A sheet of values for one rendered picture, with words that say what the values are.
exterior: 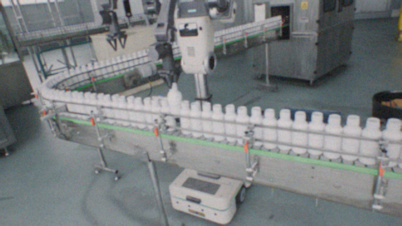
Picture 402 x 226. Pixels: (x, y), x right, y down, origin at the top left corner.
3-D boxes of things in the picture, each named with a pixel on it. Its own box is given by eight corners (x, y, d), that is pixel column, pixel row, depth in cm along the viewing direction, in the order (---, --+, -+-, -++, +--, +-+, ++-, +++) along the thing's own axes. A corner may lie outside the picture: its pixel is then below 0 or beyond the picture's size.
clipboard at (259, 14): (255, 22, 488) (254, 4, 475) (266, 22, 471) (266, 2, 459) (254, 23, 485) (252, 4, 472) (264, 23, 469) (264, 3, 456)
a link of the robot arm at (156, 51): (174, 27, 117) (157, 29, 122) (157, 32, 108) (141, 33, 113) (178, 55, 122) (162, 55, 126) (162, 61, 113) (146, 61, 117)
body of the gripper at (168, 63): (181, 68, 128) (179, 53, 125) (169, 75, 120) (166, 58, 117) (170, 68, 131) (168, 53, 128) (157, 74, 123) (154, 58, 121)
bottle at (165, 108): (178, 125, 142) (170, 96, 137) (176, 130, 137) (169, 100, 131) (166, 127, 143) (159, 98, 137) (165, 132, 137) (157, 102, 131)
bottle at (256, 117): (265, 139, 119) (264, 105, 113) (264, 147, 114) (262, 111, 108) (251, 139, 121) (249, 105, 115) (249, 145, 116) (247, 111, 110)
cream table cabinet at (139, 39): (149, 79, 628) (139, 26, 582) (165, 82, 585) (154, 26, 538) (105, 93, 563) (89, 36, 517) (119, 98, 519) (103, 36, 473)
